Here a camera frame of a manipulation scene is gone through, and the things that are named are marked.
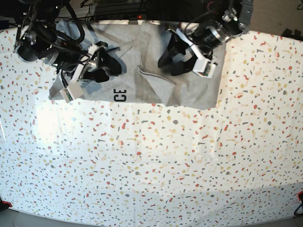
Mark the red corner clamp left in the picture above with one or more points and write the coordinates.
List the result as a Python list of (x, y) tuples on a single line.
[(5, 205)]

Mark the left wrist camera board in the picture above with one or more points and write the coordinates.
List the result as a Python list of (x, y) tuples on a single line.
[(204, 68)]

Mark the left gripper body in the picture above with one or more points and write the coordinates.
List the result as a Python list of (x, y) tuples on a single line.
[(208, 35)]

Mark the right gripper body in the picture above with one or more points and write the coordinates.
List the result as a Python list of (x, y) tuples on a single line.
[(68, 61)]

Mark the terrazzo pattern table cover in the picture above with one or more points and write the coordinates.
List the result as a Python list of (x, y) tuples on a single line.
[(145, 165)]

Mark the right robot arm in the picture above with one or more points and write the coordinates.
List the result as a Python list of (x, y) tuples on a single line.
[(38, 39)]

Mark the red corner clamp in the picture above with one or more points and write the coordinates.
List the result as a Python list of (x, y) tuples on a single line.
[(300, 196), (5, 205)]

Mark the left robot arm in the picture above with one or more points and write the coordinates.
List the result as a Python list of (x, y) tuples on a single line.
[(191, 48)]

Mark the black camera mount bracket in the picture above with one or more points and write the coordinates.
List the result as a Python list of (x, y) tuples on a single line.
[(133, 22)]

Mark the red corner clamp right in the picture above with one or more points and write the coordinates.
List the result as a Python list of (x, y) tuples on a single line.
[(300, 196)]

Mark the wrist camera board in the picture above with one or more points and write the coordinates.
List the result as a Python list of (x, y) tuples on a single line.
[(204, 68), (71, 92)]

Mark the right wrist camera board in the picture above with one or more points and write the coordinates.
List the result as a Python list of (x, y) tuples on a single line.
[(71, 92)]

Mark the grey T-shirt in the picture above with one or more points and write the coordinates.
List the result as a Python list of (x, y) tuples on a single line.
[(137, 48)]

